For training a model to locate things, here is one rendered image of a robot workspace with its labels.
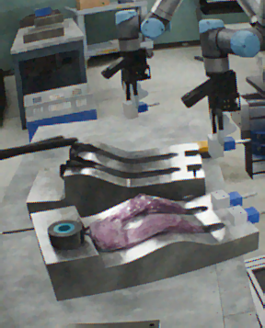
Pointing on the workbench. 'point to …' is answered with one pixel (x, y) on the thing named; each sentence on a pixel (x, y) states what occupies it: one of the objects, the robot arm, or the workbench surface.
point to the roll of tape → (65, 234)
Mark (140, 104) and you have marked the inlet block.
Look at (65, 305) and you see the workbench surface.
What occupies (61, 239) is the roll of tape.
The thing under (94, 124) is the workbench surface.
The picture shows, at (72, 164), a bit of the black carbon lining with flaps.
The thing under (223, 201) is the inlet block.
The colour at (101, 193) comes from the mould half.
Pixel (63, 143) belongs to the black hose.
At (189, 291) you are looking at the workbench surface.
